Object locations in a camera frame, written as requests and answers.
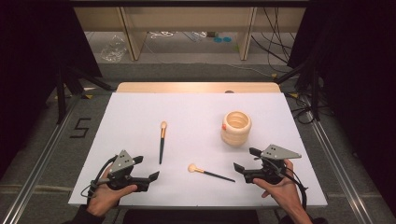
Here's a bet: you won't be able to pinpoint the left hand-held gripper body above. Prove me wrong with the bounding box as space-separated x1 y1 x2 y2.
106 149 150 192

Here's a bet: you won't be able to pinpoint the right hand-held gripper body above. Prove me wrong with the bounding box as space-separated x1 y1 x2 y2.
244 144 303 185

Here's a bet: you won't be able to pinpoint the cream ribbed brush holder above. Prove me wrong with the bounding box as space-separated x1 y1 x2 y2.
220 110 252 147

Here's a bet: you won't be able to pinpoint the black makeup brush round head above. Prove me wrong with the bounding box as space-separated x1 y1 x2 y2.
187 163 236 183

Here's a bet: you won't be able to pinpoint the black makeup brush oval head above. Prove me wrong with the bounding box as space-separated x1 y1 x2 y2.
159 120 168 165

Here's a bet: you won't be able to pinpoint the person's right hand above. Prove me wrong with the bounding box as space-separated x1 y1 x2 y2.
252 159 305 217

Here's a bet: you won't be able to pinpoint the person's left hand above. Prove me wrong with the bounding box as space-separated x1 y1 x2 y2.
86 166 138 217

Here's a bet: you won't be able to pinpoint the white table mat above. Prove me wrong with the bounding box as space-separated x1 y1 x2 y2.
67 91 329 209

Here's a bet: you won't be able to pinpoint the black metal stand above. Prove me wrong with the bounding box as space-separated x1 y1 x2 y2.
53 60 114 125
274 57 322 122

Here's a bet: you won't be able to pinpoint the wooden table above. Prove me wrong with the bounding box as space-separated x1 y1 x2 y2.
116 81 282 94

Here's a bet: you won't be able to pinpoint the black curtain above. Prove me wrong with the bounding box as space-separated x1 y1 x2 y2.
286 0 396 216
0 0 104 181

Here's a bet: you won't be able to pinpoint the clear plastic bag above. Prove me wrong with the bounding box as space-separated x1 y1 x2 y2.
99 35 129 63

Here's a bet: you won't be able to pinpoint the blue round discs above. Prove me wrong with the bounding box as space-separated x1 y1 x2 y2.
213 35 233 44

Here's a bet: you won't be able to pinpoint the light wooden shelf unit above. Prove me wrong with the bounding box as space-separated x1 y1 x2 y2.
73 7 307 62

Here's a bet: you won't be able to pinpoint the left hand-held gripper cable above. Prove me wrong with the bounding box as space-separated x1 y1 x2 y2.
80 155 119 201

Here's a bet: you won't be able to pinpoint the hand-held gripper cable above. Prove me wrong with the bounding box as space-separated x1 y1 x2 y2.
80 155 119 201
262 158 309 210

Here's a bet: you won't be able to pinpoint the right hand-held gripper cable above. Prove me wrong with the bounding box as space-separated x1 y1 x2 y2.
262 158 309 210

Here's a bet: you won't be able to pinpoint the aluminium rail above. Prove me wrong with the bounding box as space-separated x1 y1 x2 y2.
0 92 82 224
303 108 375 224

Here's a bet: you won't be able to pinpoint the bundle of black cables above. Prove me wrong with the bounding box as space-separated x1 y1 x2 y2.
250 7 297 65

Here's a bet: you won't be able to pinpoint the white cord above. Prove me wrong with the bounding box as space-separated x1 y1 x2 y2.
148 30 176 40

